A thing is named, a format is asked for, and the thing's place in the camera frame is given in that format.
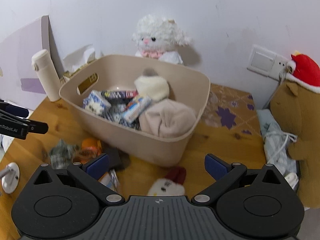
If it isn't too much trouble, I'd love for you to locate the beige knit hat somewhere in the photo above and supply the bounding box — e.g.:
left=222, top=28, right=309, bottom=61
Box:
left=139, top=99, right=197, bottom=138

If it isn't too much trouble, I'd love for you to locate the white round stand base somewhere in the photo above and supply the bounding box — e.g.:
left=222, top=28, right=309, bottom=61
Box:
left=0, top=162, right=20, bottom=194

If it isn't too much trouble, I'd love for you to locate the white charging cable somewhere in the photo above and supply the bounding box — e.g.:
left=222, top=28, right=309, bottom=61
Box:
left=263, top=71, right=298, bottom=165

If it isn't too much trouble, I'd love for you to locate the green patterned cloth bundle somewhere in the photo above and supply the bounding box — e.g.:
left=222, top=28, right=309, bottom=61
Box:
left=48, top=139, right=79, bottom=170

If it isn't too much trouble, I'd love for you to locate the red plush hat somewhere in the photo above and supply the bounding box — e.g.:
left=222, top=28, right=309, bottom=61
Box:
left=285, top=52, right=320, bottom=94

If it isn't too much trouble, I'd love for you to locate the cream thermos bottle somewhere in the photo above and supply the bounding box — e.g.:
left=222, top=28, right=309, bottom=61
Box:
left=31, top=49, right=61, bottom=102

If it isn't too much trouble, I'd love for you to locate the dark brown wallet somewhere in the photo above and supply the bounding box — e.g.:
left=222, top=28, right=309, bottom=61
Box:
left=105, top=147, right=124, bottom=170

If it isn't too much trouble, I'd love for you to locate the gold tissue box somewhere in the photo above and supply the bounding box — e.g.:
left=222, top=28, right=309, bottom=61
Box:
left=62, top=44, right=96, bottom=82

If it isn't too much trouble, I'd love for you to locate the orange snack bag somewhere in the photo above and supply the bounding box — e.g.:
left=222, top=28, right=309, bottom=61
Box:
left=73, top=138, right=103, bottom=164

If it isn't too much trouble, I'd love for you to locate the white fluffy sheep plush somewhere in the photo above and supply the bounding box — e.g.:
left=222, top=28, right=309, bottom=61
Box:
left=132, top=15, right=191, bottom=64

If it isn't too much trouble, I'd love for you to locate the light blue cloth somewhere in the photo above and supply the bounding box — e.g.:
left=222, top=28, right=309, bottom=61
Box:
left=257, top=109, right=298, bottom=176

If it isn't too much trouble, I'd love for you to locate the white wall switch socket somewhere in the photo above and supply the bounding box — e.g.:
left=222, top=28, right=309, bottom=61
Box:
left=247, top=44, right=289, bottom=81

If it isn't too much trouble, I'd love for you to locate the white charger plug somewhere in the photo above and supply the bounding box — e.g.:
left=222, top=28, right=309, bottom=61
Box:
left=284, top=172, right=299, bottom=192

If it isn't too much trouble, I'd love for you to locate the small white santa plush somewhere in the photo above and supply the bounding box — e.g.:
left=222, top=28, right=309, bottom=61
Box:
left=148, top=166, right=187, bottom=197

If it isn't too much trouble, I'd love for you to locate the beige plastic storage bin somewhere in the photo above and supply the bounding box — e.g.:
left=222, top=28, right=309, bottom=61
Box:
left=59, top=55, right=210, bottom=167

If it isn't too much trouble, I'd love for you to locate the blue white tissue pack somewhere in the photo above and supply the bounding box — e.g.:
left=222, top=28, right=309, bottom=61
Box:
left=82, top=90, right=111, bottom=117

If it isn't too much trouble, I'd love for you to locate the brown capybara plush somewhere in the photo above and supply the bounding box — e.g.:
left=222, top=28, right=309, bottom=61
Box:
left=270, top=81, right=319, bottom=209

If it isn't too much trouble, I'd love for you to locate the cream fluffy plush toy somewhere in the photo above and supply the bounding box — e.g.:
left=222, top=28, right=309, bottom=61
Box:
left=134, top=68, right=170, bottom=102

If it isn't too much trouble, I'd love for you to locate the purple white board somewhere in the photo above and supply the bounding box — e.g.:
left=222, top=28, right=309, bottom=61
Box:
left=1, top=15, right=64, bottom=110

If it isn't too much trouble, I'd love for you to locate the colourful snack box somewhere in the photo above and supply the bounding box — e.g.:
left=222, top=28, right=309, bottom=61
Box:
left=123, top=95, right=152, bottom=123

